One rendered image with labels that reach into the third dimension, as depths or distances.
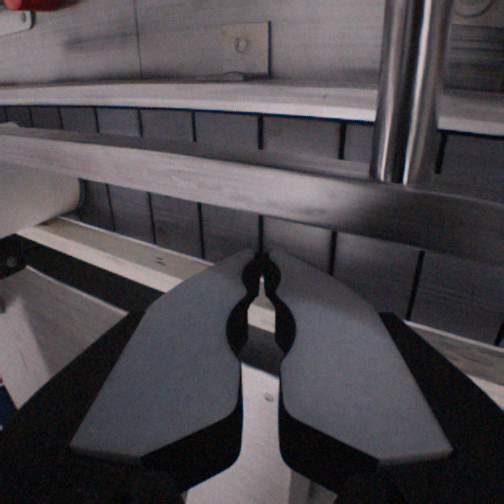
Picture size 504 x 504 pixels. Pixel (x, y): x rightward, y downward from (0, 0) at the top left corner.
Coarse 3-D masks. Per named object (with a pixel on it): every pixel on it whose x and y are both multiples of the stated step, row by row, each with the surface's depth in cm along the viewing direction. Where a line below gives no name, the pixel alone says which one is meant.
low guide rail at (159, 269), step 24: (48, 240) 24; (72, 240) 23; (96, 240) 23; (120, 240) 22; (96, 264) 22; (120, 264) 21; (144, 264) 20; (168, 264) 20; (192, 264) 20; (168, 288) 19; (264, 312) 16; (432, 336) 14; (456, 360) 13; (480, 360) 13; (480, 384) 12
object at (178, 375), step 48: (192, 288) 10; (240, 288) 10; (144, 336) 8; (192, 336) 8; (240, 336) 10; (144, 384) 7; (192, 384) 7; (240, 384) 7; (96, 432) 6; (144, 432) 6; (192, 432) 6; (240, 432) 7; (192, 480) 7
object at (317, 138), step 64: (64, 128) 24; (128, 128) 21; (192, 128) 19; (256, 128) 17; (320, 128) 15; (128, 192) 23; (192, 256) 23; (320, 256) 18; (384, 256) 16; (448, 320) 16
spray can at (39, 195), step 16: (0, 176) 21; (16, 176) 21; (32, 176) 22; (48, 176) 23; (64, 176) 24; (0, 192) 20; (16, 192) 21; (32, 192) 22; (48, 192) 23; (64, 192) 24; (80, 192) 25; (0, 208) 21; (16, 208) 21; (32, 208) 22; (48, 208) 24; (64, 208) 25; (0, 224) 21; (16, 224) 22; (32, 224) 24
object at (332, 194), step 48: (0, 144) 14; (48, 144) 12; (96, 144) 11; (144, 144) 10; (192, 144) 10; (192, 192) 9; (240, 192) 9; (288, 192) 8; (336, 192) 7; (384, 192) 7; (432, 192) 7; (480, 192) 6; (384, 240) 7; (432, 240) 7; (480, 240) 6
